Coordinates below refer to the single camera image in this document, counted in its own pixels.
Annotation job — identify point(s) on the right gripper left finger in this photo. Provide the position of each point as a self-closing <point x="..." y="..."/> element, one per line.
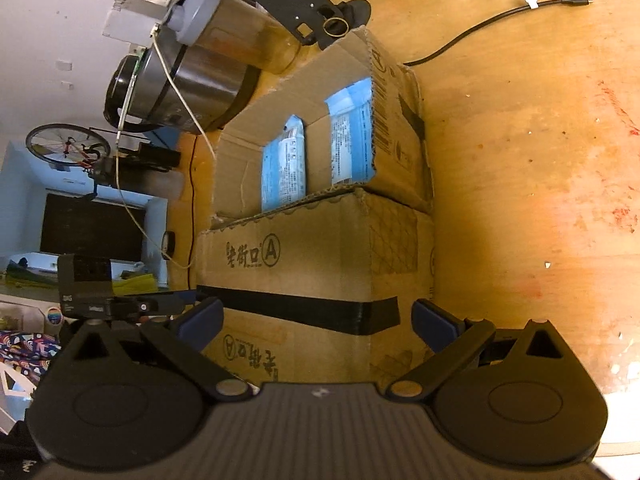
<point x="180" y="343"/>

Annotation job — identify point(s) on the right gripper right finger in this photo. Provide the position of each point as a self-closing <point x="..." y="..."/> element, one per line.
<point x="456" y="344"/>

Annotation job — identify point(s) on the brown cardboard box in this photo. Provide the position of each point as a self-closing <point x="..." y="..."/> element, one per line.
<point x="321" y="290"/>

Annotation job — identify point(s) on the blue wipes packet with barcode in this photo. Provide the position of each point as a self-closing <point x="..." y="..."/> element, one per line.
<point x="284" y="167"/>

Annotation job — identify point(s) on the black tape roll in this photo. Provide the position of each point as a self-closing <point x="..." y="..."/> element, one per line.
<point x="168" y="245"/>

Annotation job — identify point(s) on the bicycle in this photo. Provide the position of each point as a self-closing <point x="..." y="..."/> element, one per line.
<point x="66" y="146"/>

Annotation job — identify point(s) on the silver rice cooker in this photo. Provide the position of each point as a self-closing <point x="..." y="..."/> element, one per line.
<point x="202" y="90"/>

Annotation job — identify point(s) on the shaker bottle grey lid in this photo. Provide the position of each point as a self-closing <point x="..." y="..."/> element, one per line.
<point x="235" y="29"/>

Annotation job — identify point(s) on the black phone stand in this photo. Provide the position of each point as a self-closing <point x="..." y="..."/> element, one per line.
<point x="318" y="21"/>

